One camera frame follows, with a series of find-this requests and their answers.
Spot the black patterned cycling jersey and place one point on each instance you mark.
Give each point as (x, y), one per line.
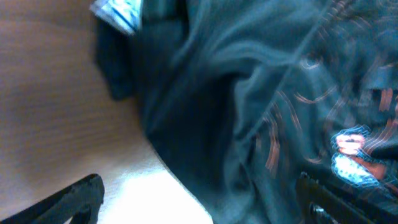
(239, 97)

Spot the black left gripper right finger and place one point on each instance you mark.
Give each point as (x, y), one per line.
(325, 203)

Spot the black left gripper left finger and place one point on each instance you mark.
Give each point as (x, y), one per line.
(79, 203)

